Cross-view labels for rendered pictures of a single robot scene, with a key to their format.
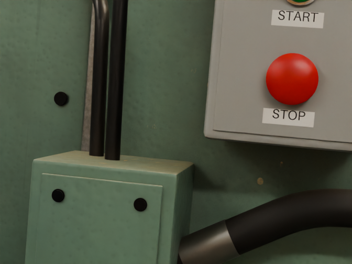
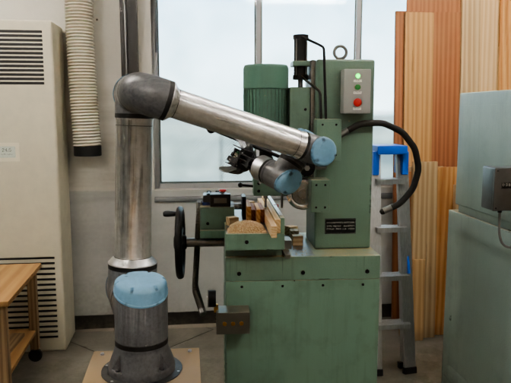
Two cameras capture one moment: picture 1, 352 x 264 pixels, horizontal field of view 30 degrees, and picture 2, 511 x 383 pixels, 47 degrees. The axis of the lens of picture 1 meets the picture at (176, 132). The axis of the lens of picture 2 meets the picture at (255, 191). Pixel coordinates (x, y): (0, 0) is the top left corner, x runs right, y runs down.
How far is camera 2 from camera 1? 182 cm
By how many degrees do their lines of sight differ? 14
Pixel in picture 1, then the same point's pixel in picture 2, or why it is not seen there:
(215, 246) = (345, 131)
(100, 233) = (329, 130)
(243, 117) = (350, 109)
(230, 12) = (347, 92)
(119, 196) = (332, 123)
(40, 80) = (300, 106)
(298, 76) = (358, 102)
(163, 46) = (329, 97)
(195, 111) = (336, 109)
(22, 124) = (296, 115)
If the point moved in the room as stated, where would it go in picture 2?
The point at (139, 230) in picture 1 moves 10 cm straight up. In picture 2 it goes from (336, 128) to (337, 101)
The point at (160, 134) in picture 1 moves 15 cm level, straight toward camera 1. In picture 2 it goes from (330, 114) to (345, 114)
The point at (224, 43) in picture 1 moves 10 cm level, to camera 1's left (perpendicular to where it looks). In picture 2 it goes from (346, 97) to (319, 96)
